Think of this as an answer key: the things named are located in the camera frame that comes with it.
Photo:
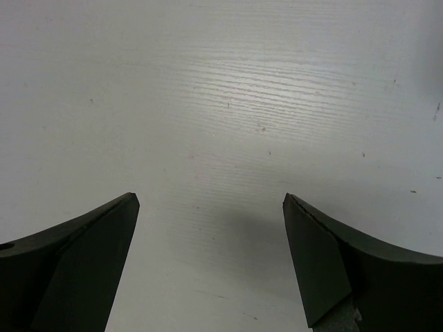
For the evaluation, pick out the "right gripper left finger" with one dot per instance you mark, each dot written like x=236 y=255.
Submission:
x=65 y=278

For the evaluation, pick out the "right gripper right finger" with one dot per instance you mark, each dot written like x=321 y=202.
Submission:
x=350 y=281

